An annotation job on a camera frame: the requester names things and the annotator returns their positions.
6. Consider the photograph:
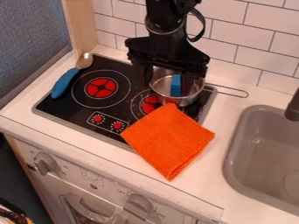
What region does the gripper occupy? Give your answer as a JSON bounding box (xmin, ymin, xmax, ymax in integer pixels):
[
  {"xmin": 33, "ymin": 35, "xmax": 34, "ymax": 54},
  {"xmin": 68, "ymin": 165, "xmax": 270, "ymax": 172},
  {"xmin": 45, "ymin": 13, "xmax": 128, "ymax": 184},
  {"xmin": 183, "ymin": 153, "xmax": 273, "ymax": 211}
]
[{"xmin": 123, "ymin": 28, "xmax": 212, "ymax": 88}]

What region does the blue toy block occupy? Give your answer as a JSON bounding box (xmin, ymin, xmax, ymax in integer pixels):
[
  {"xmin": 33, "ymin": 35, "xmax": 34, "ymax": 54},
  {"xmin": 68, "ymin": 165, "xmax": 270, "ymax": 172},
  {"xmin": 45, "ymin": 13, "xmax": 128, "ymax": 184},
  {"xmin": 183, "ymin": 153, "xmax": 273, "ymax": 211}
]
[{"xmin": 169, "ymin": 73, "xmax": 184, "ymax": 97}]

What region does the silver pot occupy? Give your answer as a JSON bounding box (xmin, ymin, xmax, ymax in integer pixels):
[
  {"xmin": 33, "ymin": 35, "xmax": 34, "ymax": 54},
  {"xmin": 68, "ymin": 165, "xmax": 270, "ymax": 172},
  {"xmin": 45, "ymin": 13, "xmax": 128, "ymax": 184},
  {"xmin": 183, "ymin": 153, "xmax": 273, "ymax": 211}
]
[{"xmin": 148, "ymin": 66, "xmax": 250, "ymax": 109}]

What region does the orange cloth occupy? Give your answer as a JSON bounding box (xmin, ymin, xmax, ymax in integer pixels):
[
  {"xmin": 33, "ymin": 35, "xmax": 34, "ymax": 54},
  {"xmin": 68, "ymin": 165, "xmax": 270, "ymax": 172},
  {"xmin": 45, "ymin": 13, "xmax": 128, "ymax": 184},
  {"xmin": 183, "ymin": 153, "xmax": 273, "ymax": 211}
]
[{"xmin": 119, "ymin": 102, "xmax": 217, "ymax": 182}]

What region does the toy stove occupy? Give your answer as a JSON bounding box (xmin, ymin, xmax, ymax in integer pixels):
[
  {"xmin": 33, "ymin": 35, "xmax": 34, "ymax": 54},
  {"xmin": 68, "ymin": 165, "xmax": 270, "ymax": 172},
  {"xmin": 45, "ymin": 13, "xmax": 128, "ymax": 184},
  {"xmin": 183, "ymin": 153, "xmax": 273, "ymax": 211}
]
[{"xmin": 31, "ymin": 53, "xmax": 219, "ymax": 153}]

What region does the tap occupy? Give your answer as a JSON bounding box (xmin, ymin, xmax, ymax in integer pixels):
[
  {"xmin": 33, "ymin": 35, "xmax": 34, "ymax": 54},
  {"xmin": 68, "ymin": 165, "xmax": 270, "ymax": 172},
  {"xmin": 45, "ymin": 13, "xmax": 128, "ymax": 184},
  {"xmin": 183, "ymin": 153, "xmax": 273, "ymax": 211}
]
[{"xmin": 282, "ymin": 87, "xmax": 299, "ymax": 123}]

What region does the toy sink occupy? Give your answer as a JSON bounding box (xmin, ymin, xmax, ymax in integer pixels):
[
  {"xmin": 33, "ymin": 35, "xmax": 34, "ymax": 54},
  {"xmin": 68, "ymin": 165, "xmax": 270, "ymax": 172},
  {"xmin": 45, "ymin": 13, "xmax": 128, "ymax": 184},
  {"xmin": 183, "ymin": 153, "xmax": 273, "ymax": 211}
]
[{"xmin": 221, "ymin": 104, "xmax": 299, "ymax": 217}]

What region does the blue-handled silver spoon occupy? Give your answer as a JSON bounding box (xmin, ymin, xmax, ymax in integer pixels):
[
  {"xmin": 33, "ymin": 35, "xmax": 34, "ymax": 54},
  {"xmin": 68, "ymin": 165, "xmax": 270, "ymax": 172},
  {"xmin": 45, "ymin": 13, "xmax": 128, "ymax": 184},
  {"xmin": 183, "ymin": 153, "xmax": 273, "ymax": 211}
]
[{"xmin": 50, "ymin": 52, "xmax": 95, "ymax": 100}]

